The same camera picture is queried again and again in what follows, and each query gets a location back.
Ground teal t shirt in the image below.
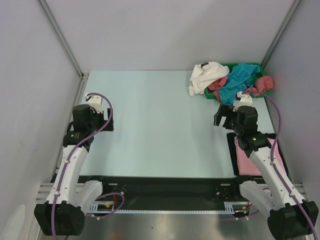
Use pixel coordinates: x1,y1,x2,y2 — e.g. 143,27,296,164
218,63,261,106

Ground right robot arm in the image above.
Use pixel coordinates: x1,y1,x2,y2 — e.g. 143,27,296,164
213,104,319,240

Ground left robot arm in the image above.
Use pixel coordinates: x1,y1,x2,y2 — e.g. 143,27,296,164
34,104,114,237

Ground black tray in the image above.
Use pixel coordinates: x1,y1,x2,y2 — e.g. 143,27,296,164
226,131,293,180

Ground green plastic bin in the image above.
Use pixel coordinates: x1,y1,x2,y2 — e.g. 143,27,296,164
204,63,274,106

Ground white t shirt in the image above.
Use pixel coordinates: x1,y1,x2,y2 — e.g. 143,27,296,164
188,61,230,97

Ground folded pink t shirt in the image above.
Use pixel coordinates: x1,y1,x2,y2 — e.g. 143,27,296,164
233,136,286,177

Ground red t shirt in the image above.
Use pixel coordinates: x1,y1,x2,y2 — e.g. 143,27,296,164
204,76,274,102

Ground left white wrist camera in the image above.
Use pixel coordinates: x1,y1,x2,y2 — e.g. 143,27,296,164
85,93,104,114

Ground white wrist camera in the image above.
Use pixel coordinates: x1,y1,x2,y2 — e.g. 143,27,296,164
233,91,253,112
85,93,104,114

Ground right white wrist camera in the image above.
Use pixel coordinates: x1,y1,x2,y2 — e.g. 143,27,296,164
233,91,253,112

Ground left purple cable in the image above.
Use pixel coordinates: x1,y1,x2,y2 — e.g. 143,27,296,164
51,92,126,237

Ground purple cable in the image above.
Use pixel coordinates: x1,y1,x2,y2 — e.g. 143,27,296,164
51,92,126,237
234,90,316,236

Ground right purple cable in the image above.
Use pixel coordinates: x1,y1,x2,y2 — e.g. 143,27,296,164
234,90,316,236

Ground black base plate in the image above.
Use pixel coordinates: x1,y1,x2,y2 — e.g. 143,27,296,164
78,175,248,208

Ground slotted cable duct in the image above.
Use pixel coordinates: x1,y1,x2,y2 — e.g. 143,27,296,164
88,202,251,215

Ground left aluminium corner post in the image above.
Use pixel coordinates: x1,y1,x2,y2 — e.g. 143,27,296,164
36,0,85,77

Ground aluminium corner post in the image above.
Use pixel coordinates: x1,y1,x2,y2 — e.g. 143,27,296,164
36,0,85,77
260,0,303,69

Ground right aluminium corner post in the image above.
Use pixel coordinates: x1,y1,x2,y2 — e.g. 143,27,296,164
260,0,303,69

